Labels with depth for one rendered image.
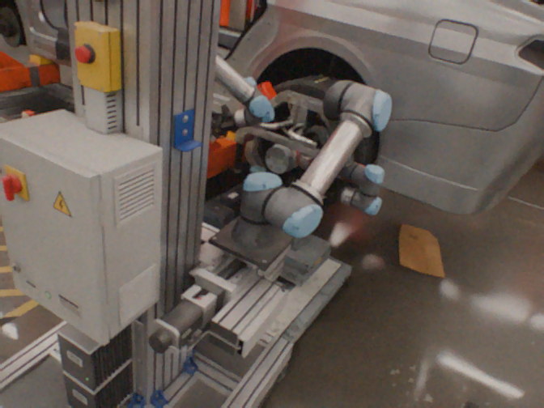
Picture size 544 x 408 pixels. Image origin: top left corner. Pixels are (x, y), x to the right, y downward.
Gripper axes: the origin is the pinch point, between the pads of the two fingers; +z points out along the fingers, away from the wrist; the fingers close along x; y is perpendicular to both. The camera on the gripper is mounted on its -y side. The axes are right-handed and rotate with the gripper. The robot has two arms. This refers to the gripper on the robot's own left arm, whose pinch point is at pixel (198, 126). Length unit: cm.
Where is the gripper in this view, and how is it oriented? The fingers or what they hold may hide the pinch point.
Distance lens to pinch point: 190.7
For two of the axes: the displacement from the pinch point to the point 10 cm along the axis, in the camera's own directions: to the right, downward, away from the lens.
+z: -9.2, 1.5, 3.7
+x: 3.8, 6.1, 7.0
